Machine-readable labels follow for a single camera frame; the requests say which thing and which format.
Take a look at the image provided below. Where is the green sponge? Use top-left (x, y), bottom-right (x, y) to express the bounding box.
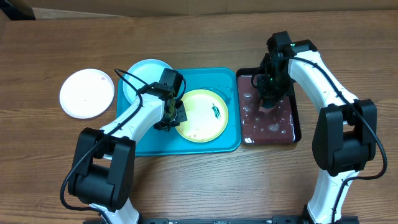
top-left (259, 105), bottom-right (275, 113)

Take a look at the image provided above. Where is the light blue plate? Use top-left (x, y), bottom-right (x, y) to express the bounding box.
top-left (123, 59), bottom-right (172, 104)

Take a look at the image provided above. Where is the yellow plate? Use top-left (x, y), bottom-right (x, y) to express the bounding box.
top-left (176, 89), bottom-right (229, 143)

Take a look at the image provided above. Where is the white plate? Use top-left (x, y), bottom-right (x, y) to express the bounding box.
top-left (59, 68), bottom-right (115, 119)

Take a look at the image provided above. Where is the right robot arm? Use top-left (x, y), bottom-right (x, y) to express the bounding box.
top-left (251, 31), bottom-right (382, 223)

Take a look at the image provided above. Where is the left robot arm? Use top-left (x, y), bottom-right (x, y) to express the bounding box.
top-left (60, 68), bottom-right (187, 223)

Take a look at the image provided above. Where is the black tray with red liquid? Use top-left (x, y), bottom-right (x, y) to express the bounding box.
top-left (236, 68), bottom-right (302, 146)

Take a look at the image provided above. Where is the teal plastic tray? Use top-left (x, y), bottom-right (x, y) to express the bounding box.
top-left (116, 67), bottom-right (243, 156)

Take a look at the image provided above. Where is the cardboard sheet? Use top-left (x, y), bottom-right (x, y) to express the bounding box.
top-left (26, 0), bottom-right (397, 16)

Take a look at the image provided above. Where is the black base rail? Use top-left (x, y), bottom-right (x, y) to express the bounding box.
top-left (83, 215), bottom-right (360, 224)

